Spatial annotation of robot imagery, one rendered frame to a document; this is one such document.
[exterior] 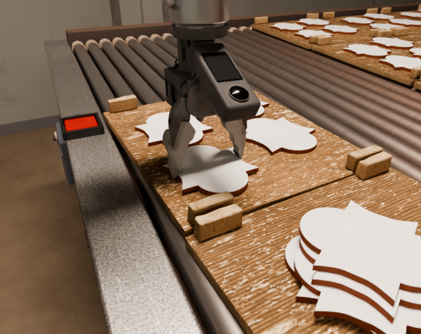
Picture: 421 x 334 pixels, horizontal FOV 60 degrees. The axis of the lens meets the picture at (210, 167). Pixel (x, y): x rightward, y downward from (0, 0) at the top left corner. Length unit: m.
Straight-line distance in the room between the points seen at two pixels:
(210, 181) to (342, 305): 0.24
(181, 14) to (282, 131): 0.30
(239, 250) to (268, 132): 0.29
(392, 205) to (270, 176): 0.17
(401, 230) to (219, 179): 0.24
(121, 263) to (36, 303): 1.27
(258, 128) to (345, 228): 0.31
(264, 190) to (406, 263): 0.21
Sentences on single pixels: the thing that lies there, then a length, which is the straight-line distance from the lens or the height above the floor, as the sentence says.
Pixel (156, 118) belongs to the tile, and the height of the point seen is 0.94.
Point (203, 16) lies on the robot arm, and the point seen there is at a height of 1.16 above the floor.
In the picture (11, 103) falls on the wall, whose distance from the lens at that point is 3.09.
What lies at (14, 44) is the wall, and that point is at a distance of 2.98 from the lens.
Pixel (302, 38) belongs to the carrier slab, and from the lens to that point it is 1.46.
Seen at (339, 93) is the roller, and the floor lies 0.91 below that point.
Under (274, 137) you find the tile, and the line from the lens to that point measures 0.64.
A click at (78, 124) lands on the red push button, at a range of 0.76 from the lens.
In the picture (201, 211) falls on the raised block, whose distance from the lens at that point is 0.44.
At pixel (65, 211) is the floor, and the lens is 2.13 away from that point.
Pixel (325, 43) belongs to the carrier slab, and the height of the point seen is 0.94.
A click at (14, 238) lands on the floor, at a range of 2.05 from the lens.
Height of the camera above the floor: 1.23
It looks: 32 degrees down
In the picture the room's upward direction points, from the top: straight up
